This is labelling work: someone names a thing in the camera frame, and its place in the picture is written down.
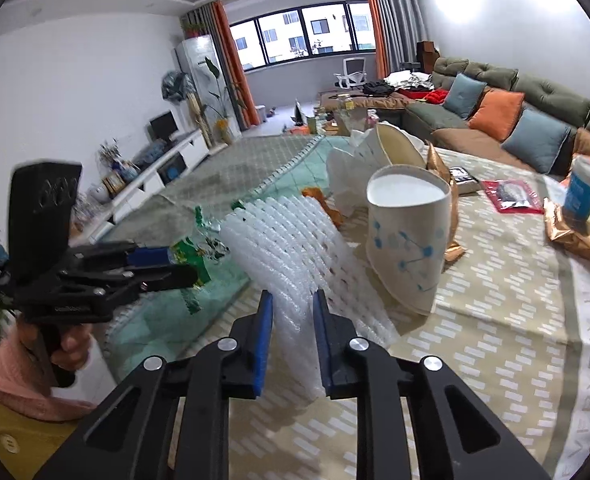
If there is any black framed window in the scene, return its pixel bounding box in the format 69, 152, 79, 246
227, 2, 376, 71

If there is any copper foil packet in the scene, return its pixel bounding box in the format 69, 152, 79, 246
542, 197, 590, 266

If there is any red packet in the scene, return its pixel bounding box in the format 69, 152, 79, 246
481, 177, 546, 215

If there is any person's yellow clothing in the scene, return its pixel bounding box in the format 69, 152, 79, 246
0, 405, 83, 480

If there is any silver black packet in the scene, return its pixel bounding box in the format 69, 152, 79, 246
448, 165, 482, 195

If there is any small potted plant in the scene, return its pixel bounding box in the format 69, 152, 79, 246
180, 12, 208, 38

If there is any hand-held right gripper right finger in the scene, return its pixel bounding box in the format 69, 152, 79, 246
312, 289, 551, 480

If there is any person's left hand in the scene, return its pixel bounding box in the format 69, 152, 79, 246
55, 323, 94, 386

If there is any wooden box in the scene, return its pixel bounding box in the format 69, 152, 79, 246
416, 40, 441, 73

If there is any blue vase with plant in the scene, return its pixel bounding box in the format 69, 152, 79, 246
99, 140, 126, 181

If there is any gold foil wrapper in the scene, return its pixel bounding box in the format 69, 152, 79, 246
422, 141, 468, 263

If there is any blue grey bag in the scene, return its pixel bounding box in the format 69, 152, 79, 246
135, 140, 168, 161

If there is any red cloth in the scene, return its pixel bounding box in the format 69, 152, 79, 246
415, 87, 448, 106

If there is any tall leafy potted plant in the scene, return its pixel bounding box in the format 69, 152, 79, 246
197, 57, 248, 146

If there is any white standing air conditioner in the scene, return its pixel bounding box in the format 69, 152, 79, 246
175, 35, 228, 146

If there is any white TV cabinet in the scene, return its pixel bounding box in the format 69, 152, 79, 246
72, 127, 211, 246

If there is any blue cushion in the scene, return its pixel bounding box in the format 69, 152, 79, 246
442, 72, 488, 120
501, 108, 572, 175

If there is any group of jars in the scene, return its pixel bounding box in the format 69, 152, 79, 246
307, 94, 381, 136

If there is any white foam mesh sleeve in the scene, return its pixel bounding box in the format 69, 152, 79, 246
220, 192, 401, 401

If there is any black television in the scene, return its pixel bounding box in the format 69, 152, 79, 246
149, 111, 178, 142

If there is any cream paper cup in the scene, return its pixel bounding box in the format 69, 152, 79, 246
353, 122, 428, 171

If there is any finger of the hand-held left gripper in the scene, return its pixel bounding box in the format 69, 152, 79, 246
59, 264, 199, 306
70, 241, 173, 269

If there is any crumpled white tissue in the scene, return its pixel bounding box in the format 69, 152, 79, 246
325, 130, 391, 211

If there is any green sofa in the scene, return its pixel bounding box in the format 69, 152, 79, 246
400, 55, 590, 196

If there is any blue cup with white lid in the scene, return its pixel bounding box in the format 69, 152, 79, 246
561, 154, 590, 223

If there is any orange grey curtain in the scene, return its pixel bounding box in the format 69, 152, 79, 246
362, 0, 426, 78
185, 1, 261, 131

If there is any white office chair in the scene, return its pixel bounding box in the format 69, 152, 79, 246
334, 57, 368, 88

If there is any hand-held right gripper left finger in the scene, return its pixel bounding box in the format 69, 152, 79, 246
34, 290, 275, 480

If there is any person's left forearm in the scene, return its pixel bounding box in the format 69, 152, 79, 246
0, 327, 98, 422

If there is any covered standing fan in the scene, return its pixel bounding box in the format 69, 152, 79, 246
161, 71, 198, 111

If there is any green printed plastic wrapper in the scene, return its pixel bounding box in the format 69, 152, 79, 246
169, 199, 248, 315

